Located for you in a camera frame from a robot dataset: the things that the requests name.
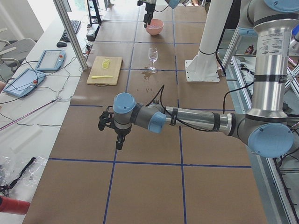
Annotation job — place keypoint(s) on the clear plastic bag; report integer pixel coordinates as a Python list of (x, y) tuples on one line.
[(10, 169)]

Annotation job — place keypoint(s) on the yellow plastic knife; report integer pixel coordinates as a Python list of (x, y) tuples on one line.
[(104, 76)]

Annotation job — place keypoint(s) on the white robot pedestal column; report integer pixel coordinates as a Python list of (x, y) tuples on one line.
[(203, 67)]

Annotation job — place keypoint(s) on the clear wine glass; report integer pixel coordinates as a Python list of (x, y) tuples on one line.
[(153, 56)]

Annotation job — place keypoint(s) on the blue teach pendant near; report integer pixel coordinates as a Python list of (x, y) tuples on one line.
[(25, 83)]

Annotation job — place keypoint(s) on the grey office chair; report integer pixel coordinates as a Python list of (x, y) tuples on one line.
[(13, 54)]

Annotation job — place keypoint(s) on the bamboo cutting board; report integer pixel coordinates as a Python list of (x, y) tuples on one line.
[(113, 70)]

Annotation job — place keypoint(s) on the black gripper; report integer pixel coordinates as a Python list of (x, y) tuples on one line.
[(121, 132), (148, 8)]

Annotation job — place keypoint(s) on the blue teach pendant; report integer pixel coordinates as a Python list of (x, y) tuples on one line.
[(25, 83), (51, 60)]

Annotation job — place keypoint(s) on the aluminium frame post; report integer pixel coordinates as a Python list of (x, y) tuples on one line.
[(61, 9)]

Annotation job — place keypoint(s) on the black strap tool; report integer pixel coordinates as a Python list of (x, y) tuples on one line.
[(4, 189)]

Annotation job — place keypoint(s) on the black computer box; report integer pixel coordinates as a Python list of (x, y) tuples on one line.
[(92, 32)]

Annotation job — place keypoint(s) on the pink bowl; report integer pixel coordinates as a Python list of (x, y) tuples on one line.
[(155, 31)]

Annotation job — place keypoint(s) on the blue teach pendant far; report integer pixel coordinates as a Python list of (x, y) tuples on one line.
[(51, 60)]

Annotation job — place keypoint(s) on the pink thin rod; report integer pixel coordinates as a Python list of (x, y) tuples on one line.
[(28, 114)]

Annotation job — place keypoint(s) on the red cylinder bottle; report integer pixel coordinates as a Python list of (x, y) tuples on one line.
[(13, 206)]

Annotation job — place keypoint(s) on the black computer mouse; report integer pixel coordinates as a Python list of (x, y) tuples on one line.
[(61, 44)]

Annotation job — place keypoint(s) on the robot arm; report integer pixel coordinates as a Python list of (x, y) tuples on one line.
[(263, 128)]

